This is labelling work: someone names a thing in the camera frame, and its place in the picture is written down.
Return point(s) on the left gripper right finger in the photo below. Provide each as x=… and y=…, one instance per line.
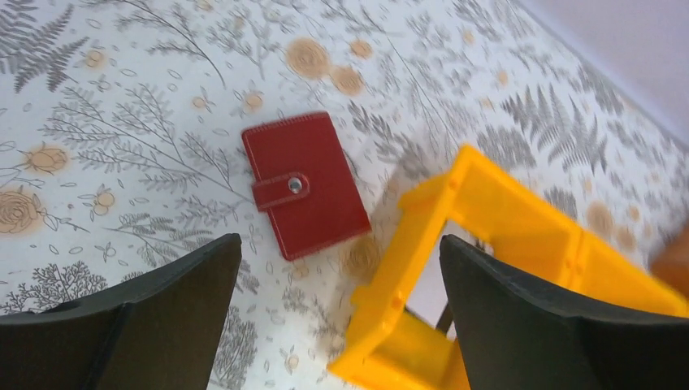
x=518, y=331

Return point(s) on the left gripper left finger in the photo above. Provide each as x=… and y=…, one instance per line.
x=160, y=330

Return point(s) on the floral table mat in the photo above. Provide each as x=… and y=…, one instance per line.
x=121, y=147

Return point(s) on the yellow three-compartment bin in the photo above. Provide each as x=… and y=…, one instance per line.
x=402, y=333

